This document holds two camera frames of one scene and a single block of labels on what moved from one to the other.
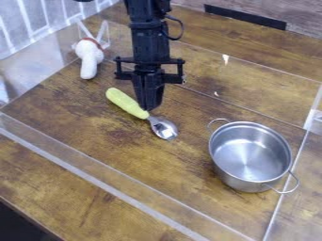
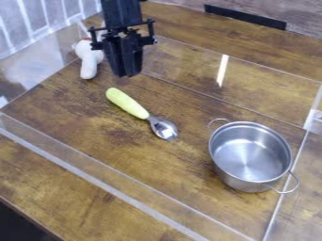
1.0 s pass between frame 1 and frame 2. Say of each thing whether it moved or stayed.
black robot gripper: moved
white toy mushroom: stayed
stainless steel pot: stayed
